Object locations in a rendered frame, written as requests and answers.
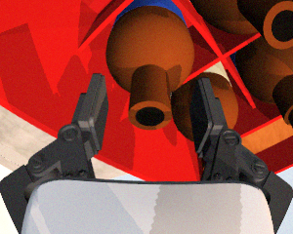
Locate red crate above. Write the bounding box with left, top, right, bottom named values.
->
left=0, top=0, right=282, bottom=181

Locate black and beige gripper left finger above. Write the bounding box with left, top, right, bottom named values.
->
left=0, top=73, right=108, bottom=234

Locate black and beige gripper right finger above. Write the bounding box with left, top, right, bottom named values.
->
left=189, top=77, right=293, bottom=234

